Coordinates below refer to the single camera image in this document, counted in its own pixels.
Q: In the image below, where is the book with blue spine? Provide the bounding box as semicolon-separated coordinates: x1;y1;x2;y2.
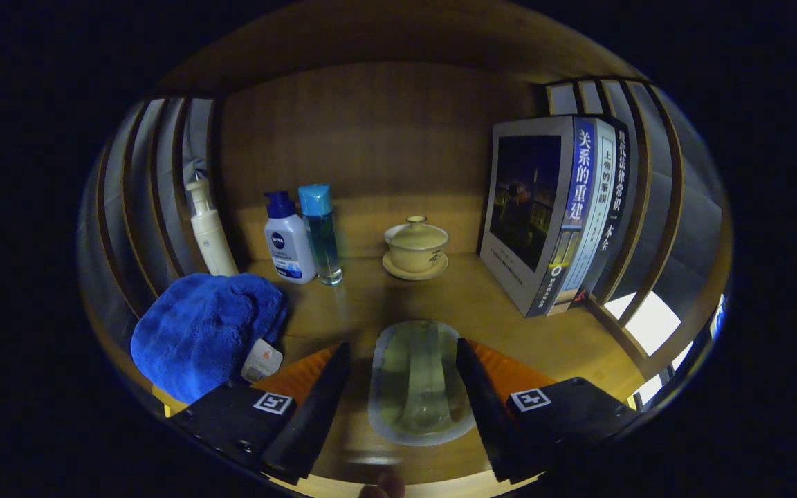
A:
479;116;596;317

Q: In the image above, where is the teal clear bottle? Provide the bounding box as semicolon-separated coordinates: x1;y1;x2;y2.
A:
298;183;344;286

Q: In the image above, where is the book with pale spine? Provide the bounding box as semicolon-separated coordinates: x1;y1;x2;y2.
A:
552;118;617;315

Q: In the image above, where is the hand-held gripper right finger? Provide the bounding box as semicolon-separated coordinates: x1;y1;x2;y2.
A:
455;338;641;483

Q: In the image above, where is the white lotion bottle blue cap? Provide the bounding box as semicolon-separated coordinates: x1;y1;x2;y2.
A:
264;190;318;285

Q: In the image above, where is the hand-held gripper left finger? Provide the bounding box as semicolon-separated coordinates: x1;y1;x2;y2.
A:
167;341;352;485

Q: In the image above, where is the beige lidded teacup with saucer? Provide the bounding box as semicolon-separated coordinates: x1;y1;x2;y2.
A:
382;215;450;282

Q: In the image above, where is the wooden cabinet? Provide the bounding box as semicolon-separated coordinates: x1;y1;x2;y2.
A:
80;0;731;416

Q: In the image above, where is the wooden countertop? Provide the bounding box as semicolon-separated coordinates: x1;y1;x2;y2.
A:
87;252;648;486

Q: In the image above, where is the book with black spine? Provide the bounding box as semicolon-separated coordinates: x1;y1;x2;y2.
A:
571;114;631;308

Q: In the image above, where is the cream pump bottle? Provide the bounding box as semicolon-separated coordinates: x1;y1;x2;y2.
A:
186;178;239;277

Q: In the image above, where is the blue folded towel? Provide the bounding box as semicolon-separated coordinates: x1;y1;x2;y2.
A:
130;273;288;405

